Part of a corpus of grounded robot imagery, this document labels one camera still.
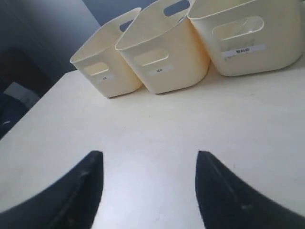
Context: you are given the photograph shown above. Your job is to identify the right cream plastic bin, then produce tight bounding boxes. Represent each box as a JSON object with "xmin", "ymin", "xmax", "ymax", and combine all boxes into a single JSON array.
[{"xmin": 188, "ymin": 0, "xmax": 303, "ymax": 77}]

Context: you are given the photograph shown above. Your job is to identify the left cream plastic bin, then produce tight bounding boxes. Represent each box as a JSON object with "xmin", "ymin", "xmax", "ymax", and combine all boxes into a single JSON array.
[{"xmin": 70, "ymin": 7, "xmax": 142, "ymax": 98}]

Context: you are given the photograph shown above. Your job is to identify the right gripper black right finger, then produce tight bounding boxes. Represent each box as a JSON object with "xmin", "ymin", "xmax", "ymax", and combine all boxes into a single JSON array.
[{"xmin": 195, "ymin": 151, "xmax": 305, "ymax": 229}]

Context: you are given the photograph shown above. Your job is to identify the cream plastic bin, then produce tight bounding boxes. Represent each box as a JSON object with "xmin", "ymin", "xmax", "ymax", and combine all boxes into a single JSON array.
[
  {"xmin": 115, "ymin": 0, "xmax": 211, "ymax": 94},
  {"xmin": 188, "ymin": 0, "xmax": 303, "ymax": 77},
  {"xmin": 70, "ymin": 7, "xmax": 142, "ymax": 98}
]

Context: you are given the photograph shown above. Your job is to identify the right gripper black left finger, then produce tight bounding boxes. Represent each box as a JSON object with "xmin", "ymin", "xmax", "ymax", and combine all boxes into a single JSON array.
[{"xmin": 0, "ymin": 151, "xmax": 104, "ymax": 229}]

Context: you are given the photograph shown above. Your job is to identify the middle cream plastic bin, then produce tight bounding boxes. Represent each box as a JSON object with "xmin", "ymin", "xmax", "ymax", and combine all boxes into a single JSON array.
[{"xmin": 115, "ymin": 0, "xmax": 211, "ymax": 94}]

